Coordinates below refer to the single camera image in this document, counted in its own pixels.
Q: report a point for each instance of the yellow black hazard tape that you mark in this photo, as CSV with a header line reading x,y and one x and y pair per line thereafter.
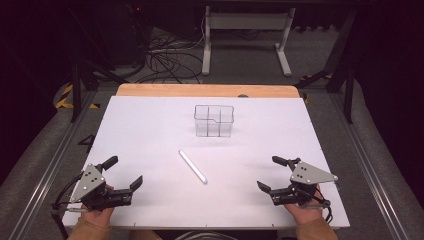
x,y
66,96

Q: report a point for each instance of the white metal stand frame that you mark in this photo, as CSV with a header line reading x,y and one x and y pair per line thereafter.
x,y
247,21

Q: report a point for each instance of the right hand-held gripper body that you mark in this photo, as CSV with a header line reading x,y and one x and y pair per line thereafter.
x,y
308,175

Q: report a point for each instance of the white pen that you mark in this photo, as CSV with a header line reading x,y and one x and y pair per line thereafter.
x,y
192,166

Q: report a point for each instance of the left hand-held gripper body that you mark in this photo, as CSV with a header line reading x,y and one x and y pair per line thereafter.
x,y
87,181

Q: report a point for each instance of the clear plastic organizer box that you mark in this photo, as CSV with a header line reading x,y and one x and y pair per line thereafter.
x,y
214,121

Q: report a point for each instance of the person's right hand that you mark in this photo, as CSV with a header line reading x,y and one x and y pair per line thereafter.
x,y
305,213

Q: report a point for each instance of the aluminium floor rail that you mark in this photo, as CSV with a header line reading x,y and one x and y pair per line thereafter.
x,y
366,166
50,166

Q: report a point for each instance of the white table cover board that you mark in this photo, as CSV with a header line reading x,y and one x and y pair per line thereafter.
x,y
160,126

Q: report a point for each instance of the black metal stand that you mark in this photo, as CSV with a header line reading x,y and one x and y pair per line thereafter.
x,y
346,83
77,90

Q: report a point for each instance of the person's left hand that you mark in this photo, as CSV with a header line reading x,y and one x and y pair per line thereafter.
x,y
97,217

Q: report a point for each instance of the wooden table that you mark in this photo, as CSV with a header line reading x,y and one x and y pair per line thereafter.
x,y
186,90

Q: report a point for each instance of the black equipment cabinet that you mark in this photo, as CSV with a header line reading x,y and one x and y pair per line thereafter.
x,y
125,33

